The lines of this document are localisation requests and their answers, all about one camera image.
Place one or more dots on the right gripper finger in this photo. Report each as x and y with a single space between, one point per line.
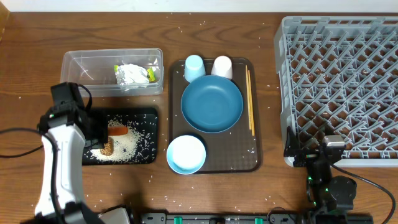
328 130
292 146

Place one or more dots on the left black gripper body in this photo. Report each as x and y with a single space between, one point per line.
99 121

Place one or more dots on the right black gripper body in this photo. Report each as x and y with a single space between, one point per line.
306 157

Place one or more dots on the orange carrot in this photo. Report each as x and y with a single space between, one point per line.
117 130

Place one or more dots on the brown mushroom food scrap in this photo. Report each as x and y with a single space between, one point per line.
108 148

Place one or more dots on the pile of white rice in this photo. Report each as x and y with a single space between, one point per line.
127 143

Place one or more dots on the dark blue plate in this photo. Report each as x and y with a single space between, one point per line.
212 104

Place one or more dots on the light blue bowl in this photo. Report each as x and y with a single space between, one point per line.
186 155

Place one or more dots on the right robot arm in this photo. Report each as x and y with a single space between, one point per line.
331 195

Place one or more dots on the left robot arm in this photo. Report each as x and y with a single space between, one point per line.
65 132

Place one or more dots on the grey dishwasher rack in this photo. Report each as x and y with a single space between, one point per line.
340 73

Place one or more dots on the black plastic tray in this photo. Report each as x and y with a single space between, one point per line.
149 124

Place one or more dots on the wooden chopstick right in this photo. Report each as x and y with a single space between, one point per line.
251 106

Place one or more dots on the wooden chopstick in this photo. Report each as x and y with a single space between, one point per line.
251 106
248 97

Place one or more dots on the clear plastic container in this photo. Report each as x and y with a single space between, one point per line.
116 72

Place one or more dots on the dark brown serving tray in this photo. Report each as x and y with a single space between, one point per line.
239 148

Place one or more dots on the wooden chopstick left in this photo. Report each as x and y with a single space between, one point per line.
248 97

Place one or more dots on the white cup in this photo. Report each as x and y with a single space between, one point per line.
222 67

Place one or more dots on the light blue cup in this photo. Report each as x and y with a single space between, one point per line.
194 68

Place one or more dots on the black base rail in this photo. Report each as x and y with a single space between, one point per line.
162 218

